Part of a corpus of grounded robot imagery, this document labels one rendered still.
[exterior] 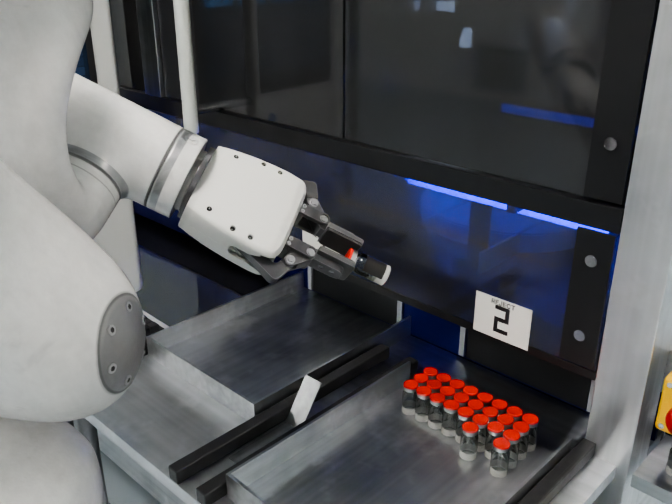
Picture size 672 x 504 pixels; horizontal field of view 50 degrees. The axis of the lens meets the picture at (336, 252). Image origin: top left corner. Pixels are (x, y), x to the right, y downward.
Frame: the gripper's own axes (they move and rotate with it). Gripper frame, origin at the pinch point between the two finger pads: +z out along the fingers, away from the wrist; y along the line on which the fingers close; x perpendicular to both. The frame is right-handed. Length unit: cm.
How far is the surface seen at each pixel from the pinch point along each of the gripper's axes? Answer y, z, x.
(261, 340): -10.1, 2.7, -48.7
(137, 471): -5, -2, -151
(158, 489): -2, 4, -144
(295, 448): 10.5, 9.4, -28.9
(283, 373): -3.4, 6.8, -41.5
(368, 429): 4.0, 18.1, -29.2
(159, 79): -51, -34, -50
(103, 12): -53, -47, -43
